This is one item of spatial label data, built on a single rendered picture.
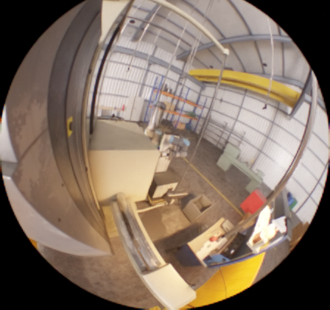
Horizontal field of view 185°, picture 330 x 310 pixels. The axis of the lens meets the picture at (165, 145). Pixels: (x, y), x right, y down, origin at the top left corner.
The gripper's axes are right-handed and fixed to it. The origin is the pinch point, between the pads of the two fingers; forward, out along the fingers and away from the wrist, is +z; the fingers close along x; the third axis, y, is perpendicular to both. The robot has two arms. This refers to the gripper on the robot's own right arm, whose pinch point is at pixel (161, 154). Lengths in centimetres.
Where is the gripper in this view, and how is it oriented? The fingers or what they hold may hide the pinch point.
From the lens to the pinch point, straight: 106.2
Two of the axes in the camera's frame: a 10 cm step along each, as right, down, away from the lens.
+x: -1.4, 9.7, 1.8
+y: 5.5, 2.2, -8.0
